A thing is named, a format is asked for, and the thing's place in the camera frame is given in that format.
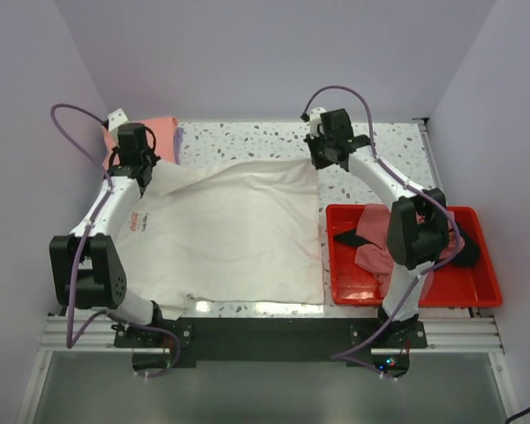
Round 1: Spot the white red print t shirt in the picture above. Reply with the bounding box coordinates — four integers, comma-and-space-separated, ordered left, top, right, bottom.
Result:
116, 159, 324, 316

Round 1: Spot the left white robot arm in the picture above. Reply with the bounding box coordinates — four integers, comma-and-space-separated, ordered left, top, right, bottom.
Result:
49, 123, 165, 346

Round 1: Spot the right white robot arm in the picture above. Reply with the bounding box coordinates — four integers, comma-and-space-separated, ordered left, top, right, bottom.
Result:
301, 108, 453, 347

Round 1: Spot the folded salmon pink t shirt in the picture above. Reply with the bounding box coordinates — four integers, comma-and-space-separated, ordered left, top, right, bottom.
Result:
102, 117, 178, 169

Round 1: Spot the folded lavender t shirt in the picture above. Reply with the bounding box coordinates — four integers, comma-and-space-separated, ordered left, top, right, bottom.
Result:
173, 126, 184, 164

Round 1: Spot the pink t shirt in bin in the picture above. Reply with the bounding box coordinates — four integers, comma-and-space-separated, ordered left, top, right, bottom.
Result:
354, 203, 467, 297

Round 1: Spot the red plastic bin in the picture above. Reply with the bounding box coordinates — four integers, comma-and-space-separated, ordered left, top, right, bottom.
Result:
326, 204, 503, 308

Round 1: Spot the black t shirt in bin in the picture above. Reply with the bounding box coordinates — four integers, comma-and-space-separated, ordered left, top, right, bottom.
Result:
334, 223, 481, 268

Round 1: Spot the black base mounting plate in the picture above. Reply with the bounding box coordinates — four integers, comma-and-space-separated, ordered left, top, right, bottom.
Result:
111, 318, 428, 376

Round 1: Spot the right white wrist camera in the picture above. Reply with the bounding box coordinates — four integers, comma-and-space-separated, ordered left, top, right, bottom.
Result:
300, 107, 326, 138

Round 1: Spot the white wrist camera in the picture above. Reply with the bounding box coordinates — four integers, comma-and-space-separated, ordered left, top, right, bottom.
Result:
107, 108, 130, 139
300, 107, 326, 138

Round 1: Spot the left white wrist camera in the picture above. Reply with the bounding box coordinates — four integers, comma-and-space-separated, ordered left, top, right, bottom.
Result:
107, 108, 130, 139

